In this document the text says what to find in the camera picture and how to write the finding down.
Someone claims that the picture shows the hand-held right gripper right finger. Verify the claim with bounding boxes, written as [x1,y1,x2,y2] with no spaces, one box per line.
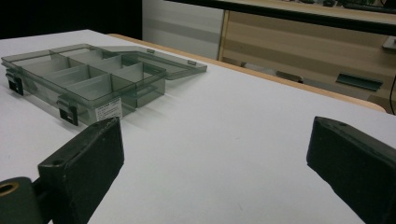
[305,116,396,224]

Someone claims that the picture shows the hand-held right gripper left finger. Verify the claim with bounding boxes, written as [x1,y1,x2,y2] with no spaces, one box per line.
[37,116,126,224]

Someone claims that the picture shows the grey transparent compartment box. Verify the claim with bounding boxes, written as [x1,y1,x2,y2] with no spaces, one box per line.
[0,43,208,127]

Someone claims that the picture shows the white board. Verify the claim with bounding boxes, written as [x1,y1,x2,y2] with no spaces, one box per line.
[0,29,396,224]

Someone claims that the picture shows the white cabinet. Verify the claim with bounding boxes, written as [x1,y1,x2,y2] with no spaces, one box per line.
[141,0,226,61]

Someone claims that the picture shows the black cables behind desk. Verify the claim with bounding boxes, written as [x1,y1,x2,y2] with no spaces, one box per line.
[388,89,396,116]

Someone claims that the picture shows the grey drawer handle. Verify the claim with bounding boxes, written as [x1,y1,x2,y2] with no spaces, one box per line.
[335,71,384,92]

